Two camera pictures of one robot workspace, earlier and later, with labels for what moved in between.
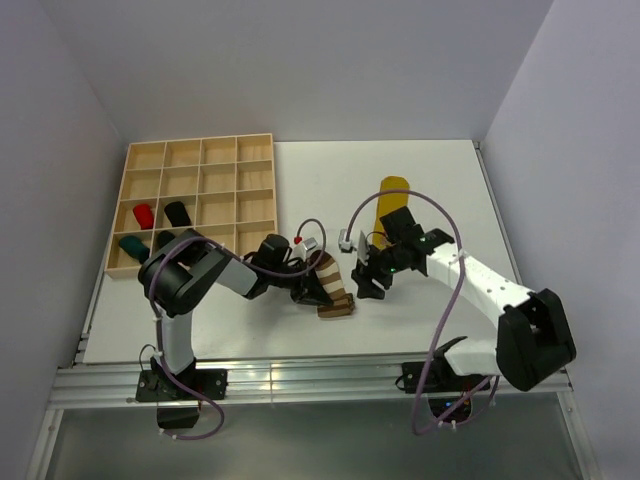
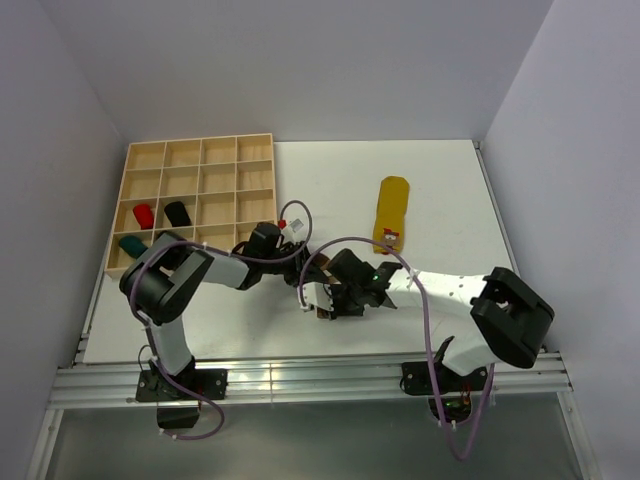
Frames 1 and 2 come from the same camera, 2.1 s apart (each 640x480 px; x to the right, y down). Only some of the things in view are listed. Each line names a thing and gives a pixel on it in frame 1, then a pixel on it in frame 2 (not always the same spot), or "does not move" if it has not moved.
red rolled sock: (144, 216) does not move
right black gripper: (363, 275) → (338, 311)
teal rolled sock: (134, 246) does not move
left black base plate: (156, 385) does not move
